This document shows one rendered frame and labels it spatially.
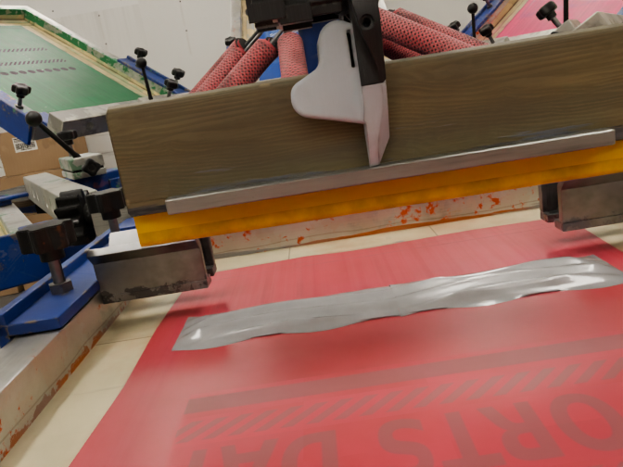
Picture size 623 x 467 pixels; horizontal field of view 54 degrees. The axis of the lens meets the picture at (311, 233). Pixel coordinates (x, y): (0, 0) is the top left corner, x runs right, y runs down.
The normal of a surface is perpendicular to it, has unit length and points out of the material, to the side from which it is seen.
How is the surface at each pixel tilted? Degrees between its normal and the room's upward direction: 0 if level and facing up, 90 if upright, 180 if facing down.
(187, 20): 90
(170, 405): 0
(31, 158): 90
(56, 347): 90
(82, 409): 0
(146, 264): 90
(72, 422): 0
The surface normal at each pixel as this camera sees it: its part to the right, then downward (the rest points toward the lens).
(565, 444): -0.16, -0.96
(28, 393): 0.99, -0.16
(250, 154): 0.00, 0.24
